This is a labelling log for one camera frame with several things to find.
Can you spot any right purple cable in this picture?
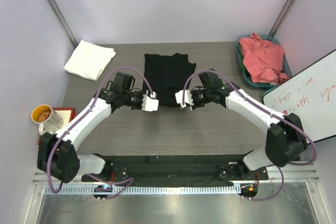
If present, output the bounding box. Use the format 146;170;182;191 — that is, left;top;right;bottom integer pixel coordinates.
182;70;318;202

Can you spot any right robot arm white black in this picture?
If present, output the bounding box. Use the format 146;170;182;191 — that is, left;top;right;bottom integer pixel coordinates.
181;69;311;179

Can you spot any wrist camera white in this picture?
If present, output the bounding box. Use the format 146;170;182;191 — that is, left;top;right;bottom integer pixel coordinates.
175;90;194;109
141;92;159;112

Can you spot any white slotted cable duct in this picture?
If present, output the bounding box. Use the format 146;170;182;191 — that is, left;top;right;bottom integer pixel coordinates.
58;184;241;196

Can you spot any pink crumpled t shirt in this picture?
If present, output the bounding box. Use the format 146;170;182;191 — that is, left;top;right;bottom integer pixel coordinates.
239;33;290;84

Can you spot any aluminium rail frame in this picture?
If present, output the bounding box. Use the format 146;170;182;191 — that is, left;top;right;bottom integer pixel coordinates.
31;161;320;186

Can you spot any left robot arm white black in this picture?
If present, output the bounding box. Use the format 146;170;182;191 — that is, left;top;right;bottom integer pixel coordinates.
37;71;156;184

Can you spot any whiteboard with red writing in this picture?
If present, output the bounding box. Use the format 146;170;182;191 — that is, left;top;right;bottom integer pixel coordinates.
262;51;336;142

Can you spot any red top book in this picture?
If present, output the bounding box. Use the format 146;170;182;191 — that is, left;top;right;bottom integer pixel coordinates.
37;108;76;146

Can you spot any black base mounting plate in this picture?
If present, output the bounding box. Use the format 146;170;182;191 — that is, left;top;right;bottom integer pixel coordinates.
97;154;269;184

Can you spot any black floral t shirt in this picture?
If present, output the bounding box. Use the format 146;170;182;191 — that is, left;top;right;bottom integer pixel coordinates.
144;53;196;107

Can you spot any floral mug yellow inside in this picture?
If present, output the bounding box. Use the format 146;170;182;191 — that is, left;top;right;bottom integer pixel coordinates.
31;104;64;135

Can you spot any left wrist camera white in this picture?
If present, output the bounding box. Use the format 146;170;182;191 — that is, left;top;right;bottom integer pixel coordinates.
141;92;159;112

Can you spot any folded white t shirt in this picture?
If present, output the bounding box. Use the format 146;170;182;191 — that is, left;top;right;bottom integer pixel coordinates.
64;40;116;81

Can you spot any teal plastic basket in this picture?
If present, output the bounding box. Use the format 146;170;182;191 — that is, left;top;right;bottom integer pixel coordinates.
236;35;292;89

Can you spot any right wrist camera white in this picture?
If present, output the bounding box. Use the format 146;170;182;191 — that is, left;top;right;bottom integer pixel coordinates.
175;90;194;109

